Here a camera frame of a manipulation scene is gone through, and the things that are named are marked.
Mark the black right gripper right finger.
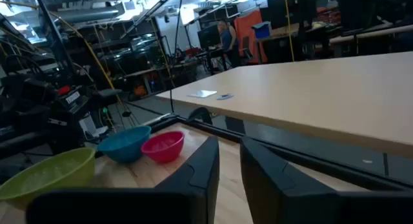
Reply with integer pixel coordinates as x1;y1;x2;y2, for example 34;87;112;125
240;136;343;224

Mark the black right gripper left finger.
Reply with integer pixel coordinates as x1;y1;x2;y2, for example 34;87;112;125
154;136;221;224

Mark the pink plastic bowl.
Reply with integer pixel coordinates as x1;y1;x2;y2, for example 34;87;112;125
141;130;185;163

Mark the blue plastic bowl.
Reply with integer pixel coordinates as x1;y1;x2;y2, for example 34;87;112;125
97;125;152;164

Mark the green plastic bowl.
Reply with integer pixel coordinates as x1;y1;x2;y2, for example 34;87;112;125
0;147;96;202

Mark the silver rectangular desk plate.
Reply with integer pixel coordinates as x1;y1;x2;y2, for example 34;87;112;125
188;90;217;99

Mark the large beige wooden desk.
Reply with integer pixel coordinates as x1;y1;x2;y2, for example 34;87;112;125
156;51;413;159

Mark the person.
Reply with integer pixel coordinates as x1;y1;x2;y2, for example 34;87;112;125
217;20;241;68

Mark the black computer monitor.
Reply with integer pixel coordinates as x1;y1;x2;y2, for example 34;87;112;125
197;24;222;50

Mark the blue storage bin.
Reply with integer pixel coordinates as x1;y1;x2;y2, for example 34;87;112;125
251;21;272;39

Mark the orange hanging cloth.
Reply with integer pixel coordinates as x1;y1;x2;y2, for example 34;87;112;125
234;10;268;64

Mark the black metal table frame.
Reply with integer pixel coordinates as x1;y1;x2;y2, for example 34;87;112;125
150;113;413;190

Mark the long black hanging cable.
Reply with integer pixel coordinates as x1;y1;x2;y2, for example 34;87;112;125
169;0;184;114

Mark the straight yellow hanging strap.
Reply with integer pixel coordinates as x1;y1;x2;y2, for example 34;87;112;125
283;0;296;63

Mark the curved yellow hose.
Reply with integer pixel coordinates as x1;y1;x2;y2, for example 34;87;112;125
48;10;130;117

